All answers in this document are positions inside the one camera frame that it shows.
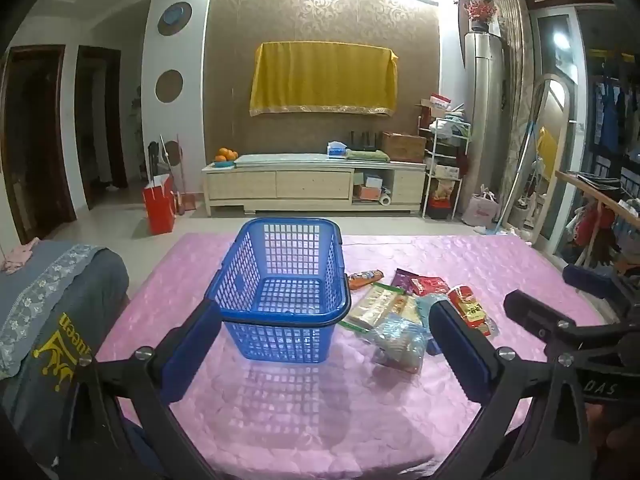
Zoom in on orange snack bag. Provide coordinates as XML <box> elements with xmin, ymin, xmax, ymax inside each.
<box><xmin>432</xmin><ymin>177</ymin><xmax>458</xmax><ymax>201</ymax></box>

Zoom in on patterned curtain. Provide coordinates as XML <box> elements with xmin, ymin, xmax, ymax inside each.
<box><xmin>492</xmin><ymin>0</ymin><xmax>538</xmax><ymax>221</ymax></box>

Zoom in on red paper bag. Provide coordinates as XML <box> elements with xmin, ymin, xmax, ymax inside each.
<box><xmin>142</xmin><ymin>172</ymin><xmax>177</xmax><ymax>236</ymax></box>

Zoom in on hanging clothes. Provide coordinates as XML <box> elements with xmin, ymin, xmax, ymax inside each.
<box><xmin>567</xmin><ymin>200</ymin><xmax>640</xmax><ymax>271</ymax></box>

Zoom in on red dustpan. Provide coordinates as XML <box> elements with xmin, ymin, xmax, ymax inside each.
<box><xmin>175</xmin><ymin>132</ymin><xmax>198</xmax><ymax>213</ymax></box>

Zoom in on round wall decor blue plate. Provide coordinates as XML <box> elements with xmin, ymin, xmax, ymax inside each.
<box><xmin>157</xmin><ymin>1</ymin><xmax>193</xmax><ymax>37</ymax></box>

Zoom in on round brown wall decor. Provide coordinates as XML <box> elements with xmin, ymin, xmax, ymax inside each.
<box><xmin>154</xmin><ymin>69</ymin><xmax>185</xmax><ymax>105</ymax></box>

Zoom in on vase with red flowers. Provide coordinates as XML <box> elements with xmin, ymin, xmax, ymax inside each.
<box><xmin>462</xmin><ymin>0</ymin><xmax>501</xmax><ymax>35</ymax></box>

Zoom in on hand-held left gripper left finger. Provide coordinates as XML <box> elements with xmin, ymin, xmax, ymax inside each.
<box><xmin>60</xmin><ymin>299</ymin><xmax>223</xmax><ymax>480</ymax></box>

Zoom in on red yellow snack packet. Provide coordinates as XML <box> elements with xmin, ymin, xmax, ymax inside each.
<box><xmin>446</xmin><ymin>285</ymin><xmax>500</xmax><ymax>337</ymax></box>

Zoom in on dark wooden door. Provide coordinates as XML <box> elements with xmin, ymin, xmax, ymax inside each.
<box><xmin>0</xmin><ymin>45</ymin><xmax>66</xmax><ymax>243</ymax></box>
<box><xmin>75</xmin><ymin>46</ymin><xmax>128</xmax><ymax>210</ymax></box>

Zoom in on orange snack bar packet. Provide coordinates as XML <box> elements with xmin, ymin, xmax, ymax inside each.
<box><xmin>347</xmin><ymin>270</ymin><xmax>385</xmax><ymax>291</ymax></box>

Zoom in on beige TV cabinet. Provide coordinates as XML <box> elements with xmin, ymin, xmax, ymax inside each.
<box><xmin>201</xmin><ymin>152</ymin><xmax>427</xmax><ymax>217</ymax></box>

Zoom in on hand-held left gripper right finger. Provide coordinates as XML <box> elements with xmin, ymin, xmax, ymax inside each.
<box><xmin>427</xmin><ymin>300</ymin><xmax>601</xmax><ymax>480</ymax></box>

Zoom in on pink plastic bag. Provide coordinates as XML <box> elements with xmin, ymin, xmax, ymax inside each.
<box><xmin>461</xmin><ymin>185</ymin><xmax>501</xmax><ymax>227</ymax></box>

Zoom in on red white box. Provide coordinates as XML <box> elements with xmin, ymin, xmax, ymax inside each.
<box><xmin>429</xmin><ymin>92</ymin><xmax>453</xmax><ymax>118</ymax></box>

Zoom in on yellow cloth cover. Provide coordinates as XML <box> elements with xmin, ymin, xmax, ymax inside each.
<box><xmin>249</xmin><ymin>41</ymin><xmax>400</xmax><ymax>117</ymax></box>

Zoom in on wooden rail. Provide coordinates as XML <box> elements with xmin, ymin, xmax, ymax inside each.
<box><xmin>555</xmin><ymin>170</ymin><xmax>640</xmax><ymax>221</ymax></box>

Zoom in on tower air conditioner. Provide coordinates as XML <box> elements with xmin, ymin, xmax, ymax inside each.
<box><xmin>464</xmin><ymin>32</ymin><xmax>506</xmax><ymax>211</ymax></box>

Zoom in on black router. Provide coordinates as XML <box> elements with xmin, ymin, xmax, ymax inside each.
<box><xmin>347</xmin><ymin>130</ymin><xmax>377</xmax><ymax>152</ymax></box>

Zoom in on pink quilted cover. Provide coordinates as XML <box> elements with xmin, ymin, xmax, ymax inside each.
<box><xmin>92</xmin><ymin>232</ymin><xmax>608</xmax><ymax>480</ymax></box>

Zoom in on white storage rack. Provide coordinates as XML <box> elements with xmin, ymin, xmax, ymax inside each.
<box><xmin>422</xmin><ymin>117</ymin><xmax>473</xmax><ymax>221</ymax></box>

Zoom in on green-edged cracker packet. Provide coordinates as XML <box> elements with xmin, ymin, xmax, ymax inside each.
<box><xmin>339</xmin><ymin>282</ymin><xmax>406</xmax><ymax>331</ymax></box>

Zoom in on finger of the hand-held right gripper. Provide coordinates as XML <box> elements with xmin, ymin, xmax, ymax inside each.
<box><xmin>502</xmin><ymin>289</ymin><xmax>631</xmax><ymax>356</ymax></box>
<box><xmin>561</xmin><ymin>263</ymin><xmax>640</xmax><ymax>306</ymax></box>

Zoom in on brown cardboard box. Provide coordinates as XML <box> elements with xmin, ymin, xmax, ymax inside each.
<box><xmin>381</xmin><ymin>131</ymin><xmax>427</xmax><ymax>163</ymax></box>

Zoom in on blue plastic basket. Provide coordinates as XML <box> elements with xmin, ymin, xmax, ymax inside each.
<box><xmin>212</xmin><ymin>217</ymin><xmax>352</xmax><ymax>365</ymax></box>

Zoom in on small pink cloth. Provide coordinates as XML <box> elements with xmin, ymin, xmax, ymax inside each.
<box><xmin>2</xmin><ymin>239</ymin><xmax>41</xmax><ymax>273</ymax></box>

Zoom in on blue mop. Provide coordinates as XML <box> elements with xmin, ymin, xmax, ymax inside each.
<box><xmin>482</xmin><ymin>122</ymin><xmax>541</xmax><ymax>236</ymax></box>

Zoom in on purple snack packet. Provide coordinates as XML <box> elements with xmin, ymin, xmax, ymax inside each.
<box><xmin>390</xmin><ymin>268</ymin><xmax>420</xmax><ymax>295</ymax></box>

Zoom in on standing mirror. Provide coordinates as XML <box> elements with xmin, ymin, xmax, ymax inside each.
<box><xmin>507</xmin><ymin>74</ymin><xmax>571</xmax><ymax>251</ymax></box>

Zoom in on crinkled clear snack bag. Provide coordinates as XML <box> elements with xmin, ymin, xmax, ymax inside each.
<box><xmin>367</xmin><ymin>317</ymin><xmax>432</xmax><ymax>375</ymax></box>

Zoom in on light blue snack packet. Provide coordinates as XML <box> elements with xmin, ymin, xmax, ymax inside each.
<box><xmin>416</xmin><ymin>294</ymin><xmax>448</xmax><ymax>318</ymax></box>

